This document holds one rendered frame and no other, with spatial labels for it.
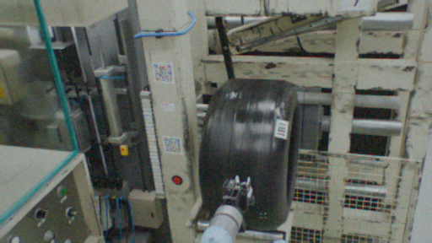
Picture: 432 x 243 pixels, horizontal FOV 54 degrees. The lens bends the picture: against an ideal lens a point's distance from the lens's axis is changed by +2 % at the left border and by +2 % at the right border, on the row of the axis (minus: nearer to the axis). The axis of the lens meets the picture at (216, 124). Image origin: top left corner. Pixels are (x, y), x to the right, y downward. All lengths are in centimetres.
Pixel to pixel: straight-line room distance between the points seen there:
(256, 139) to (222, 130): 12
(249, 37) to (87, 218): 95
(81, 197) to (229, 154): 61
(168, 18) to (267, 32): 49
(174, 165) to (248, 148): 41
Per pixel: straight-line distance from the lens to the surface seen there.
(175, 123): 153
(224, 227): 106
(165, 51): 143
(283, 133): 133
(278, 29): 172
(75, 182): 161
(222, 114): 137
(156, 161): 167
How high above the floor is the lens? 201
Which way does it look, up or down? 27 degrees down
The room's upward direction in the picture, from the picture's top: 4 degrees counter-clockwise
